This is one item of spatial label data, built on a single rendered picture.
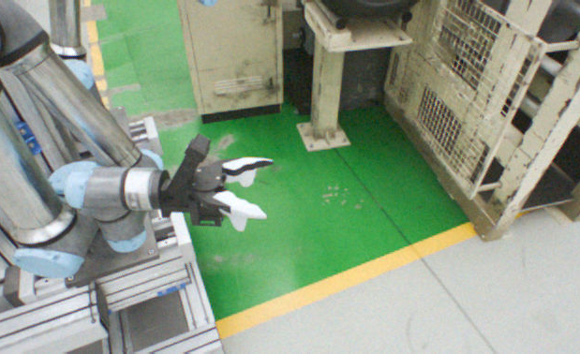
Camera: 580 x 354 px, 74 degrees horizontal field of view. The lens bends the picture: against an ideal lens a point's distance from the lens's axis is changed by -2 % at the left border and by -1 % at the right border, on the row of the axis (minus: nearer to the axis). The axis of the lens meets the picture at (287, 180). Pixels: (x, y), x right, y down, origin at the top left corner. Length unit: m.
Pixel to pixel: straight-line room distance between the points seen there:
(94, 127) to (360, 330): 1.28
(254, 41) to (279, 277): 1.32
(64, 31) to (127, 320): 0.98
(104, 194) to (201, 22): 1.67
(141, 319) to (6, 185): 0.90
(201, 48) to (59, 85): 1.62
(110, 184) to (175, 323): 0.89
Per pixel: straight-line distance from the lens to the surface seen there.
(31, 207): 0.81
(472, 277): 1.98
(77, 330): 1.12
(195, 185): 0.66
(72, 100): 0.79
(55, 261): 0.87
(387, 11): 1.65
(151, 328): 1.53
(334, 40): 1.66
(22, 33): 0.76
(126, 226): 0.79
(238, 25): 2.31
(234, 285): 1.79
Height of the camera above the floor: 1.54
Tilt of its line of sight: 45 degrees down
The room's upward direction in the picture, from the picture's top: straight up
